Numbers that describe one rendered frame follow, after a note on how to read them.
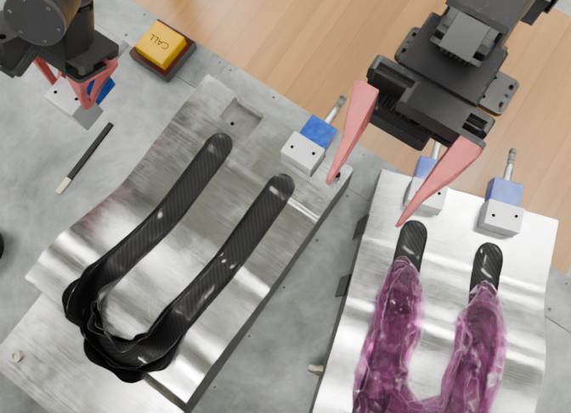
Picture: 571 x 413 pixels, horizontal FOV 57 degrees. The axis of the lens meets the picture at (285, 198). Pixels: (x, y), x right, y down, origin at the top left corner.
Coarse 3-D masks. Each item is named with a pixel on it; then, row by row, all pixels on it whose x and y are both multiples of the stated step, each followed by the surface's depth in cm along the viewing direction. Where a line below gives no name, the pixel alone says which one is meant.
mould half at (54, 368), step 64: (192, 128) 75; (256, 128) 75; (128, 192) 73; (256, 192) 73; (320, 192) 72; (64, 256) 66; (192, 256) 70; (256, 256) 71; (64, 320) 71; (128, 320) 64; (64, 384) 69; (128, 384) 69; (192, 384) 62
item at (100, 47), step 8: (80, 8) 58; (88, 8) 59; (88, 16) 60; (88, 24) 61; (96, 32) 65; (96, 40) 64; (104, 40) 64; (96, 48) 63; (104, 48) 63; (112, 48) 64; (80, 56) 61; (88, 56) 62; (96, 56) 62; (104, 56) 63; (112, 56) 64; (72, 64) 61; (80, 64) 61; (88, 64) 61; (80, 72) 61; (88, 72) 62
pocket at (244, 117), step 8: (232, 104) 77; (240, 104) 78; (224, 112) 76; (232, 112) 79; (240, 112) 79; (248, 112) 78; (256, 112) 77; (224, 120) 78; (232, 120) 78; (240, 120) 78; (248, 120) 78; (256, 120) 78; (240, 128) 78; (248, 128) 78; (248, 136) 78
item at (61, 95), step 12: (120, 48) 73; (60, 84) 69; (108, 84) 72; (48, 96) 69; (60, 96) 69; (72, 96) 69; (60, 108) 69; (72, 108) 68; (96, 108) 72; (72, 120) 74; (84, 120) 71; (96, 120) 74
